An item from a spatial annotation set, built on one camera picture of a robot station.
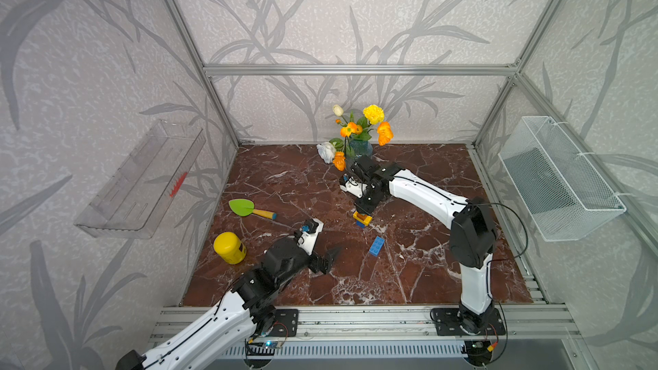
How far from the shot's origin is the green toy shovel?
38.5 inches

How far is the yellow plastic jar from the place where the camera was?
2.63 ft

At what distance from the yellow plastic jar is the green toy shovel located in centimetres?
15
